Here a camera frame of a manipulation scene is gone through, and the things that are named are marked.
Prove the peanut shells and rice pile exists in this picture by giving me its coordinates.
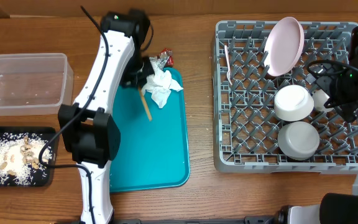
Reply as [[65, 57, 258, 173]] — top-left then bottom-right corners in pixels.
[[0, 132, 54, 186]]

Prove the black waste tray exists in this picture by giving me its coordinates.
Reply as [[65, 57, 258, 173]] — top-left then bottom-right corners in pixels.
[[0, 126, 58, 187]]

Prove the white round bowl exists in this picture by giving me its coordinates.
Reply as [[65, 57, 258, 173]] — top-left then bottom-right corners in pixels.
[[274, 85, 314, 121]]

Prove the white paper cup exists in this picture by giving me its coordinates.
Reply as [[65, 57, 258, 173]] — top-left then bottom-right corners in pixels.
[[312, 90, 333, 113]]

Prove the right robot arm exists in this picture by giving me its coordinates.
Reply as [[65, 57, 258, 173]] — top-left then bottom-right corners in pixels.
[[271, 26, 358, 223]]

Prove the white round plate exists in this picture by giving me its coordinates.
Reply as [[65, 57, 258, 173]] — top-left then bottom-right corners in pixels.
[[264, 17, 305, 77]]

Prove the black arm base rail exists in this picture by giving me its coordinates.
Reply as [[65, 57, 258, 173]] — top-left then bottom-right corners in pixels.
[[111, 212, 290, 224]]

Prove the white plastic fork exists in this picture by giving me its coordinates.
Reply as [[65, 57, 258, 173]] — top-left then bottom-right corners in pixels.
[[224, 45, 232, 86]]

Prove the teal plastic serving tray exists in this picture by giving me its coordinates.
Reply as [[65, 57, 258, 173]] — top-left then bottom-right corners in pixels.
[[109, 67, 191, 194]]

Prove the grey plastic dishwasher rack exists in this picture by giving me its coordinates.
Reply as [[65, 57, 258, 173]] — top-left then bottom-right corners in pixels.
[[212, 21, 358, 174]]

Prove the wooden chopstick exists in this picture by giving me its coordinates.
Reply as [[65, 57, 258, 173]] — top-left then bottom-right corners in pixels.
[[138, 87, 152, 121]]

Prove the clear plastic bin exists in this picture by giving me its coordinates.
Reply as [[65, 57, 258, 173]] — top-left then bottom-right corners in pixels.
[[0, 53, 74, 116]]

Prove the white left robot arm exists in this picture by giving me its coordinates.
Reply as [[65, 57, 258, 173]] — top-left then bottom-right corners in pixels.
[[58, 9, 153, 223]]

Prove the red silver snack wrapper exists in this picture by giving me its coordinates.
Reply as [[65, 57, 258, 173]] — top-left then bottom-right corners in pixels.
[[149, 48, 174, 72]]

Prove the white paper napkin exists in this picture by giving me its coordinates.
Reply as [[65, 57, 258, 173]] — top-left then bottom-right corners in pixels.
[[141, 68, 183, 109]]

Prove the grey round bowl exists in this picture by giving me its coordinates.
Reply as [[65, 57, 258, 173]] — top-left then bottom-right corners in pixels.
[[277, 121, 319, 161]]

